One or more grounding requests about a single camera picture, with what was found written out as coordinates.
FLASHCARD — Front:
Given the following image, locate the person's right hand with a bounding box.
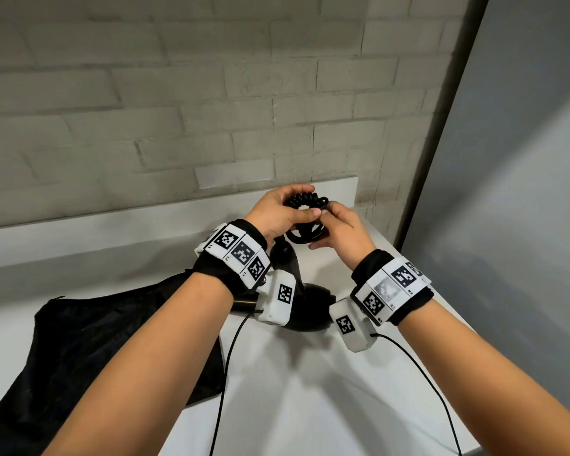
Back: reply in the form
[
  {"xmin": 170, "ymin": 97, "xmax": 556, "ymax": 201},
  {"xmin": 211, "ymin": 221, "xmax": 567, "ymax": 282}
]
[{"xmin": 307, "ymin": 200, "xmax": 379, "ymax": 271}]

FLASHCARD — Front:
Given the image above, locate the person's left hand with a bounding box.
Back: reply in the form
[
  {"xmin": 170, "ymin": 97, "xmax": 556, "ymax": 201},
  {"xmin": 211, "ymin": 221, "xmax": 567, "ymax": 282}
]
[{"xmin": 243, "ymin": 184, "xmax": 322, "ymax": 250}]

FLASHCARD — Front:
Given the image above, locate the black hair dryer cord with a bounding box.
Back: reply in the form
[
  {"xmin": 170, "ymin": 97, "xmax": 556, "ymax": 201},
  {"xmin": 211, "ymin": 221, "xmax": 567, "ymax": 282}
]
[{"xmin": 282, "ymin": 192, "xmax": 331, "ymax": 246}]

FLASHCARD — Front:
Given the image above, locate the black hair dryer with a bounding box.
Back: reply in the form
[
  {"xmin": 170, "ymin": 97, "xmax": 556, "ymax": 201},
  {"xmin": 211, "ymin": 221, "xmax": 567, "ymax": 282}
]
[{"xmin": 230, "ymin": 234, "xmax": 337, "ymax": 333}]

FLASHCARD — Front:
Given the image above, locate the black fabric pouch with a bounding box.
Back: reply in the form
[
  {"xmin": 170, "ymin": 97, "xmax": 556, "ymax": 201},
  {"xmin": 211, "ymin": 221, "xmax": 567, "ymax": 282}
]
[{"xmin": 0, "ymin": 270, "xmax": 227, "ymax": 456}]

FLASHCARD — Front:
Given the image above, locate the person's left forearm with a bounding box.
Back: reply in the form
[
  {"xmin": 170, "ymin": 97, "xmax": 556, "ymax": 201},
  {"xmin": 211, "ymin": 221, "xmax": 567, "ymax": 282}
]
[{"xmin": 42, "ymin": 272, "xmax": 236, "ymax": 456}]

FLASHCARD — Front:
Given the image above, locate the person's right forearm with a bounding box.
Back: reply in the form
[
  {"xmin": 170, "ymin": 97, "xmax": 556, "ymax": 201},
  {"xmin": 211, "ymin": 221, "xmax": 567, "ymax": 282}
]
[{"xmin": 396, "ymin": 298, "xmax": 570, "ymax": 456}]

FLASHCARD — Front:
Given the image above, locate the black wristband with marker tiles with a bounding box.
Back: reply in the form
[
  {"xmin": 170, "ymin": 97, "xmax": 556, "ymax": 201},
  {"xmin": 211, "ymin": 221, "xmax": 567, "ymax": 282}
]
[
  {"xmin": 350, "ymin": 249, "xmax": 434, "ymax": 327},
  {"xmin": 192, "ymin": 218, "xmax": 272, "ymax": 298}
]

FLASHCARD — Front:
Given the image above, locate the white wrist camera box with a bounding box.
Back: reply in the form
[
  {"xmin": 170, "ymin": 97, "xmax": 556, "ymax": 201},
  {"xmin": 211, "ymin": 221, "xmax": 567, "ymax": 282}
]
[
  {"xmin": 328, "ymin": 298, "xmax": 379, "ymax": 353},
  {"xmin": 255, "ymin": 269, "xmax": 297, "ymax": 327}
]

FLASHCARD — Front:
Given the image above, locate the dark corner post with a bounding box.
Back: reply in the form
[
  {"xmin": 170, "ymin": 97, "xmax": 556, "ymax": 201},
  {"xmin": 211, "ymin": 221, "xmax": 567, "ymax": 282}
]
[{"xmin": 394, "ymin": 0, "xmax": 491, "ymax": 250}]

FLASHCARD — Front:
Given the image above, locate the thin black camera cable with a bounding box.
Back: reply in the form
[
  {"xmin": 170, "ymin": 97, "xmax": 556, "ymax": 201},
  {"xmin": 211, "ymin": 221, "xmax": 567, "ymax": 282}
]
[
  {"xmin": 369, "ymin": 332, "xmax": 463, "ymax": 456},
  {"xmin": 208, "ymin": 309, "xmax": 265, "ymax": 456}
]

